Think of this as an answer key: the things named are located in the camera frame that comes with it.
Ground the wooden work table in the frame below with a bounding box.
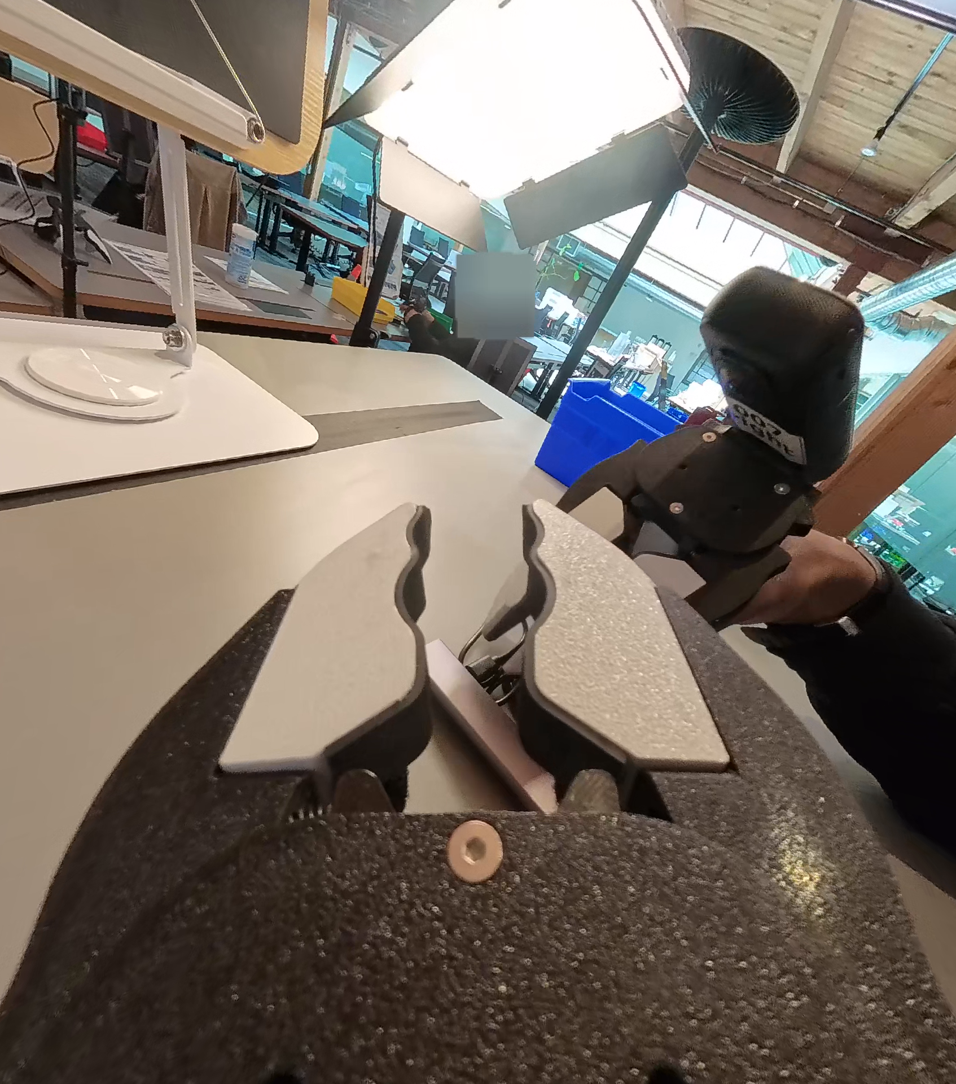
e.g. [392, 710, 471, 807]
[0, 182, 411, 340]

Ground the beige jacket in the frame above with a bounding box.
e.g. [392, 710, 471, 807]
[143, 148, 246, 253]

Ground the yellow bin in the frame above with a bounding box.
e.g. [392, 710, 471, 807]
[332, 278, 398, 325]

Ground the blue storage bin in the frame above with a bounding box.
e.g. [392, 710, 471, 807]
[534, 378, 691, 488]

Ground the grey usb hub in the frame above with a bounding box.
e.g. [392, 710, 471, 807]
[426, 639, 564, 814]

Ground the person's right hand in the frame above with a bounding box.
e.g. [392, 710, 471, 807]
[743, 534, 879, 628]

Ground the wood-rimmed black board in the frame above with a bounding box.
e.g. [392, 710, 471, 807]
[46, 0, 328, 171]

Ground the white lamp stand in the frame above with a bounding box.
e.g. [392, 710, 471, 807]
[0, 0, 320, 501]

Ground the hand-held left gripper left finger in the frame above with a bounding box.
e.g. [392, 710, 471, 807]
[218, 503, 434, 777]

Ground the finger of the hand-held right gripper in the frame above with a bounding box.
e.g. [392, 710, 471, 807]
[584, 489, 633, 543]
[635, 521, 703, 589]

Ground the black usb-c cable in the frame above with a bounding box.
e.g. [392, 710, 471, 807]
[459, 622, 530, 706]

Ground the black tripod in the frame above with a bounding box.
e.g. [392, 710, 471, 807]
[33, 80, 115, 318]

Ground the wooden beam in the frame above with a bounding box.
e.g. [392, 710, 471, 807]
[817, 263, 956, 536]

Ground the printed paper sheet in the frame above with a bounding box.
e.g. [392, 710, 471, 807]
[109, 237, 288, 313]

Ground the silver ventilation duct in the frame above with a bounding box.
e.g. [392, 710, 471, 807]
[859, 227, 956, 325]

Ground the studio light panel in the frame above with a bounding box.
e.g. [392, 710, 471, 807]
[324, 0, 801, 420]

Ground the person's right forearm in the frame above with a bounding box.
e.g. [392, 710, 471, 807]
[744, 554, 956, 901]

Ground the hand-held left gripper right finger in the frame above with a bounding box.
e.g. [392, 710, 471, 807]
[520, 498, 733, 776]

